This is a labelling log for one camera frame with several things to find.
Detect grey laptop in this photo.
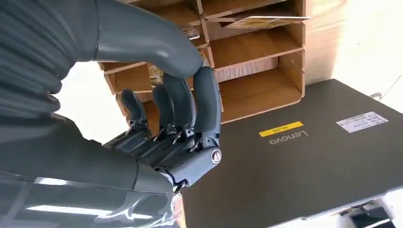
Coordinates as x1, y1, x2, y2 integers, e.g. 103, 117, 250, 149
182, 78, 403, 228

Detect wooden card sorting box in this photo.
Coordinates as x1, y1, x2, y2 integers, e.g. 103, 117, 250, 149
98, 0, 313, 136

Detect printed yellow card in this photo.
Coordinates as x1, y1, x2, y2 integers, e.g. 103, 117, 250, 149
220, 15, 311, 31

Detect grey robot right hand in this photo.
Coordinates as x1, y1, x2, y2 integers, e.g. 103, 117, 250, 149
0, 0, 222, 228

